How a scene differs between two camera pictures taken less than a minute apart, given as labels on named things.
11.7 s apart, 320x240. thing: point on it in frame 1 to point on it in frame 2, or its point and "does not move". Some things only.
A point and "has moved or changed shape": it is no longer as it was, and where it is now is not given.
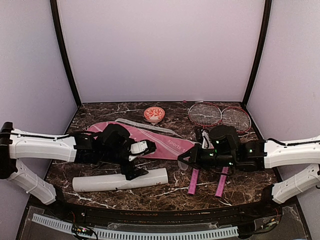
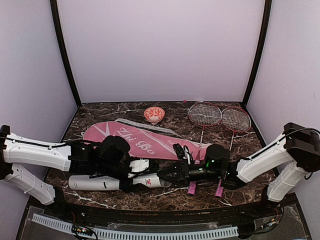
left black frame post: [56, 19] does not move
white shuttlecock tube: [98, 181] has moved or changed shape
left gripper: [126, 171] to [126, 187]
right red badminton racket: [239, 119] does not move
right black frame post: [268, 8] does not move
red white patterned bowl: [154, 114] does not move
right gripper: [194, 160] to [179, 178]
